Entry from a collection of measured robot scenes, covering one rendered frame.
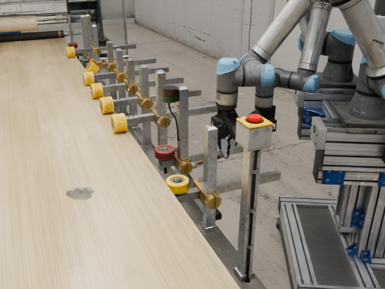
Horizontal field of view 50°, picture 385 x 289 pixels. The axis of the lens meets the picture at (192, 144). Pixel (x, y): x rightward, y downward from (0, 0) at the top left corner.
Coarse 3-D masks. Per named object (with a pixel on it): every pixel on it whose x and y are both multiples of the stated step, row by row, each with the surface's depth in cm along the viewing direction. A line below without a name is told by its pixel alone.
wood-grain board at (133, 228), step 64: (0, 64) 287; (64, 64) 287; (0, 128) 183; (64, 128) 183; (0, 192) 134; (64, 192) 134; (128, 192) 134; (0, 256) 106; (64, 256) 106; (128, 256) 106; (192, 256) 106
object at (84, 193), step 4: (76, 188) 133; (84, 188) 134; (88, 188) 134; (68, 192) 132; (72, 192) 133; (76, 192) 133; (80, 192) 132; (84, 192) 131; (88, 192) 133; (72, 196) 131; (76, 196) 131; (80, 196) 131; (84, 196) 131; (88, 196) 131
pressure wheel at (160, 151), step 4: (164, 144) 166; (156, 148) 163; (160, 148) 164; (164, 148) 162; (168, 148) 164; (172, 148) 163; (156, 152) 161; (160, 152) 160; (164, 152) 160; (168, 152) 160; (172, 152) 161; (156, 156) 162; (160, 156) 160; (164, 156) 160; (168, 156) 160; (172, 156) 162; (160, 160) 161; (164, 160) 161; (164, 168) 166; (164, 172) 167
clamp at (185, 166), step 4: (176, 152) 168; (176, 156) 165; (176, 160) 163; (184, 160) 162; (188, 160) 162; (176, 164) 164; (180, 164) 161; (184, 164) 159; (188, 164) 160; (176, 168) 165; (180, 168) 160; (184, 168) 160; (188, 168) 161; (192, 168) 162; (180, 172) 162; (184, 172) 161; (188, 172) 162
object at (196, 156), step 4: (236, 148) 175; (240, 148) 176; (192, 152) 170; (196, 152) 170; (200, 152) 170; (220, 152) 172; (236, 152) 176; (240, 152) 177; (188, 156) 167; (192, 156) 168; (196, 156) 168; (200, 156) 169; (168, 160) 164; (172, 160) 164; (192, 160) 169; (196, 160) 169; (200, 160) 170; (160, 164) 165; (164, 164) 164; (168, 164) 165; (172, 164) 165
